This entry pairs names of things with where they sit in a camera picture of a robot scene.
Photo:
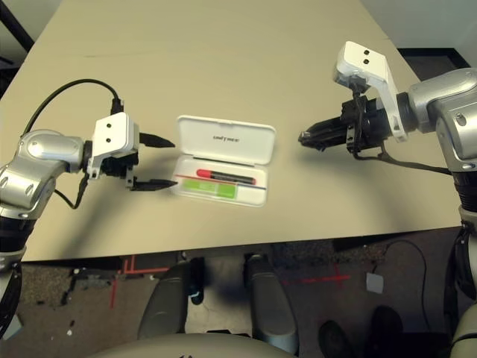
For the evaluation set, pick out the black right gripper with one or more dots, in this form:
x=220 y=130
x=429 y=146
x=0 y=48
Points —
x=369 y=123

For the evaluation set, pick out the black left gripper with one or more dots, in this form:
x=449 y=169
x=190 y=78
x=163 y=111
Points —
x=119 y=166

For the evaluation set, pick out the green highlighter pen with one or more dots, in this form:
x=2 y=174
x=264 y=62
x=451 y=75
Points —
x=208 y=189

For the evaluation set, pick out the red and black marker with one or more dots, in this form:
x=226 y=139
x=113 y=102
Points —
x=223 y=176

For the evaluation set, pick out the white plastic pencil case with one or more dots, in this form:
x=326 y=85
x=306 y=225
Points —
x=223 y=138

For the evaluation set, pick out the grey robot left leg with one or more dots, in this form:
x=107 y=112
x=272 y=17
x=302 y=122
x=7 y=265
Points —
x=164 y=306

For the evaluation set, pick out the grey robot leg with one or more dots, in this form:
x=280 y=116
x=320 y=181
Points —
x=164 y=306
x=268 y=306

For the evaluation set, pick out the grey square floor pad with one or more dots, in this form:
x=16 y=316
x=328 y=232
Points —
x=375 y=283

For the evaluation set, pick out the grey robot right leg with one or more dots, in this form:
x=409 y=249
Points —
x=268 y=306

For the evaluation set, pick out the grey robot torso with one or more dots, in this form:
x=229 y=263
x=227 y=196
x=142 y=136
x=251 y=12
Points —
x=186 y=347

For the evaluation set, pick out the black framed side table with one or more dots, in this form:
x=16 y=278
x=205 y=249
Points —
x=16 y=26

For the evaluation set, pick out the black shoe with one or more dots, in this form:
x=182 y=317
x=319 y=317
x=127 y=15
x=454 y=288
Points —
x=333 y=339
x=387 y=328

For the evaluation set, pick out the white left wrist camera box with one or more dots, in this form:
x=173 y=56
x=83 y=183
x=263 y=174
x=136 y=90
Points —
x=112 y=138

